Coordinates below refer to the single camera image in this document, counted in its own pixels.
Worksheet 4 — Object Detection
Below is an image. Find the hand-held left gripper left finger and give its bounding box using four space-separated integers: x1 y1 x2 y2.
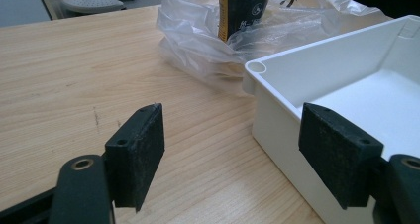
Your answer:
104 102 165 213

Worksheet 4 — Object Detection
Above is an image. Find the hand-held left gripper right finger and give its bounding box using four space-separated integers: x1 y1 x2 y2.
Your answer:
297 102 385 211

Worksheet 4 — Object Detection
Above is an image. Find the white plastic box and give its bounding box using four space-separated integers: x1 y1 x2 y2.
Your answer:
243 14 420 224

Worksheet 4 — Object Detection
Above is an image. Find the clear plastic bag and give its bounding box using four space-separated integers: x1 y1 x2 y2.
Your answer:
156 0 394 96

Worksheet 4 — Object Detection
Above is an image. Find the grey office chair base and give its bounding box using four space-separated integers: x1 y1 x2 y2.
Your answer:
59 0 138 16

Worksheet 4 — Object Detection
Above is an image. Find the yellow and black packet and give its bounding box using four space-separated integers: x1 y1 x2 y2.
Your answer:
217 0 273 43

